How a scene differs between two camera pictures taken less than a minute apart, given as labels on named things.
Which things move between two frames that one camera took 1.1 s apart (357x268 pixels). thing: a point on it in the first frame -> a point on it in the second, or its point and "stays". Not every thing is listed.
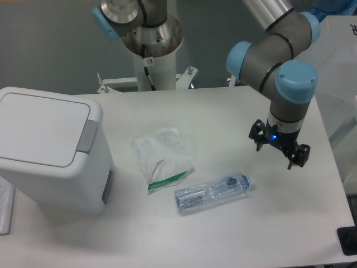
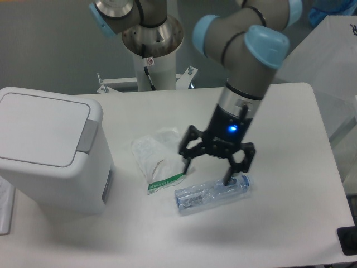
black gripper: x=286 y=141 -> x=225 y=132
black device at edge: x=347 y=238 stays
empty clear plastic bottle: x=204 y=195 stays
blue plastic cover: x=321 y=8 stays
